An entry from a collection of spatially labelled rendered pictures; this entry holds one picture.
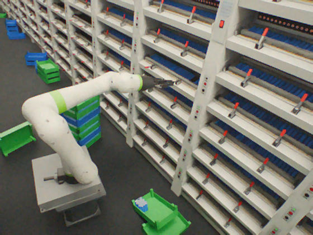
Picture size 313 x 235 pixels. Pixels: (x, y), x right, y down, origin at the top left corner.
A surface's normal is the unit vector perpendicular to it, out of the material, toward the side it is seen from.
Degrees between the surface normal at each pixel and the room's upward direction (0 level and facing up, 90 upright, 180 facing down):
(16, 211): 0
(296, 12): 108
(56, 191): 2
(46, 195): 2
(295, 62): 17
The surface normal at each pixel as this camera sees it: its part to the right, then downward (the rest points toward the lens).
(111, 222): 0.12, -0.80
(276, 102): -0.11, -0.68
